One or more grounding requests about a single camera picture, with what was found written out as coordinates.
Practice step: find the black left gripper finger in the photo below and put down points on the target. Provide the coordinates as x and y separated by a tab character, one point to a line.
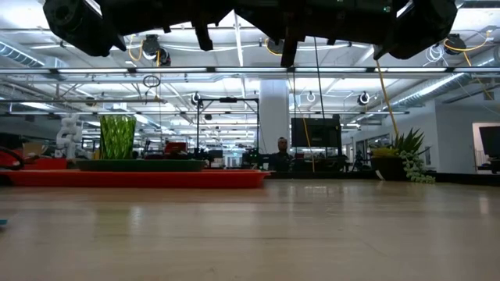
292	48
205	37

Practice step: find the green translucent plastic cup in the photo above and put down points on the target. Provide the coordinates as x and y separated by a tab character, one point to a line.
117	136

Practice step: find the green plastic plate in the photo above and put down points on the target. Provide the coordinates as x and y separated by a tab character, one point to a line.
140	165

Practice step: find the red plastic tray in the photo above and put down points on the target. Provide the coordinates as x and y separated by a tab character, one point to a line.
156	180

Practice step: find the long ceiling light bar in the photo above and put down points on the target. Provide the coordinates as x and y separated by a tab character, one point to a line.
156	70

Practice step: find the white square column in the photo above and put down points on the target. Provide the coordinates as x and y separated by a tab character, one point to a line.
273	109

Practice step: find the black monitor on stand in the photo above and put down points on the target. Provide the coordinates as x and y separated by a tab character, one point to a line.
316	132

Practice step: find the person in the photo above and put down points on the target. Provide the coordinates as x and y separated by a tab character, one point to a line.
282	156

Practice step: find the red background trays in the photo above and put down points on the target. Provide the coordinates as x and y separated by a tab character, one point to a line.
176	147

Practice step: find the potted succulent plant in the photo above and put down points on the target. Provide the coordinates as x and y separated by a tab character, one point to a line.
390	166

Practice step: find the white robot figure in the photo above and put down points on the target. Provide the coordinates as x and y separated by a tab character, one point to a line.
69	136

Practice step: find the red low object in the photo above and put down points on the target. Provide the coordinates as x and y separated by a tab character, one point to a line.
45	164

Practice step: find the black desk monitor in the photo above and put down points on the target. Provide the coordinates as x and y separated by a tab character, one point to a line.
491	140

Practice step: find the red round object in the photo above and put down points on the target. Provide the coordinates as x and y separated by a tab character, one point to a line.
6	160

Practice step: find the black metal frame rig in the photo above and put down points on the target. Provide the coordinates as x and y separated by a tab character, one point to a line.
228	100

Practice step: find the black aluminium table frame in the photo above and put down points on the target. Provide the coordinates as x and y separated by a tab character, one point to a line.
320	175

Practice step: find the silver ventilation duct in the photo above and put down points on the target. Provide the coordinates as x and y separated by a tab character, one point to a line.
437	87
19	54

